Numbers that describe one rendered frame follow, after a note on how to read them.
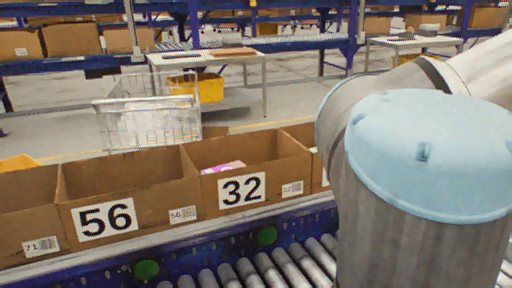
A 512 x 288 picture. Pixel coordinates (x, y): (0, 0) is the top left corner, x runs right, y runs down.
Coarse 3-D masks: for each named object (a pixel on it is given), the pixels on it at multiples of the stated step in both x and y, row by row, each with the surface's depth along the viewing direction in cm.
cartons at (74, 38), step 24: (0, 0) 422; (24, 0) 431; (48, 0) 441; (72, 0) 451; (72, 24) 439; (96, 24) 456; (384, 24) 618; (408, 24) 679; (456, 24) 733; (480, 24) 711; (0, 48) 421; (24, 48) 429; (48, 48) 440; (72, 48) 449; (96, 48) 459; (120, 48) 471; (144, 48) 483
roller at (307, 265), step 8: (288, 248) 137; (296, 248) 134; (296, 256) 132; (304, 256) 130; (304, 264) 128; (312, 264) 126; (304, 272) 127; (312, 272) 124; (320, 272) 123; (312, 280) 122; (320, 280) 120; (328, 280) 120
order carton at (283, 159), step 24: (192, 144) 143; (216, 144) 147; (240, 144) 151; (264, 144) 156; (288, 144) 148; (240, 168) 122; (264, 168) 126; (288, 168) 131; (216, 192) 122; (216, 216) 126
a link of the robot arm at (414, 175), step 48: (384, 96) 36; (432, 96) 36; (336, 144) 42; (384, 144) 28; (432, 144) 27; (480, 144) 27; (336, 192) 39; (384, 192) 29; (432, 192) 27; (480, 192) 27; (384, 240) 31; (432, 240) 29; (480, 240) 29
